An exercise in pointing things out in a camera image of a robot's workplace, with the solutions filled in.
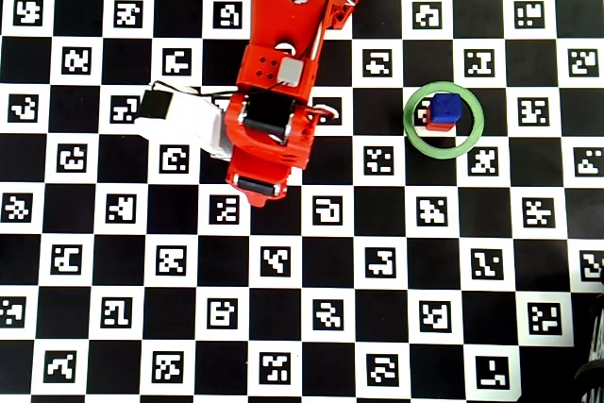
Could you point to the black white marker board mat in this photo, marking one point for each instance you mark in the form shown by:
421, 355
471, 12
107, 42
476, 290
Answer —
141, 327

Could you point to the red cube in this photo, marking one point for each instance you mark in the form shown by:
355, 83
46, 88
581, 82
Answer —
439, 126

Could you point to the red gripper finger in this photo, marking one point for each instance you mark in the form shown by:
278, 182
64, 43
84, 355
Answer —
259, 199

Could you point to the blue cube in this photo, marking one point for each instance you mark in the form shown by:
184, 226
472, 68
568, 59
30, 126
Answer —
446, 108

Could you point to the red robot arm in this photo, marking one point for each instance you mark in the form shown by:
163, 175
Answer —
283, 21

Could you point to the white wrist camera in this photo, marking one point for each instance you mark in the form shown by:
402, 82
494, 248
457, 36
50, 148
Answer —
189, 122

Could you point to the red gripper body black motor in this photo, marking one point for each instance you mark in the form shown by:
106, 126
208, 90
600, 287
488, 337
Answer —
255, 185

